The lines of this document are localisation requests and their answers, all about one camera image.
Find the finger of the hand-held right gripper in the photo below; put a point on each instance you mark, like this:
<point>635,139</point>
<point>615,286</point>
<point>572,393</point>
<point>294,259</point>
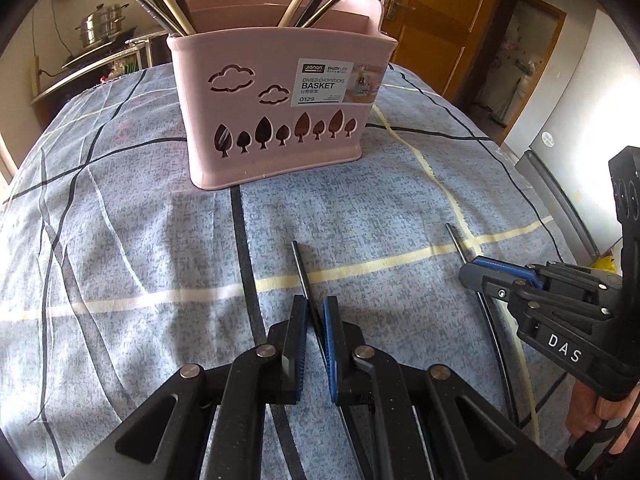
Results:
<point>487,287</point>
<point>505,269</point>

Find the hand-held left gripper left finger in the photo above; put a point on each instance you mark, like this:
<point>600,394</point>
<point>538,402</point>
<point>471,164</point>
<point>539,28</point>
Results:
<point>300,345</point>

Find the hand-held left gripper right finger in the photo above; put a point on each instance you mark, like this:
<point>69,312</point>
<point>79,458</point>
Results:
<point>331,345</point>

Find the pink plastic utensil basket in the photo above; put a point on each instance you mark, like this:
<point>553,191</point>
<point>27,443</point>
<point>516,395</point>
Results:
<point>200,110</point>

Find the person's right hand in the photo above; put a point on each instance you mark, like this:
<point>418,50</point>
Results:
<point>582,410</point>

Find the silver refrigerator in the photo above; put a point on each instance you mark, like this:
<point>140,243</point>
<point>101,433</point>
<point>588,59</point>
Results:
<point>575,110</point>

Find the blue plaid tablecloth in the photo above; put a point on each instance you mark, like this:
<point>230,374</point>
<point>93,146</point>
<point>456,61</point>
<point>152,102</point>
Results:
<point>150,235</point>

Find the wooden door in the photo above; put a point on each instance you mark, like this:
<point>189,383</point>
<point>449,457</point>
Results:
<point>430,35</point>

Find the metal side shelf rack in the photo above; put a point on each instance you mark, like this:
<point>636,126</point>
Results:
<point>75,77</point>

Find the black induction cooker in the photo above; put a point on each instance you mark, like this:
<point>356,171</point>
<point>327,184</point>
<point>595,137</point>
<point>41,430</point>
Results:
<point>100,52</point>

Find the stainless steel steamer pot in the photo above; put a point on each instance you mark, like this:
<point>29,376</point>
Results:
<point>102,27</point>

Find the wooden door frame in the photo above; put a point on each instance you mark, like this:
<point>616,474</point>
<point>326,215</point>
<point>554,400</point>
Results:
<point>560,35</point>

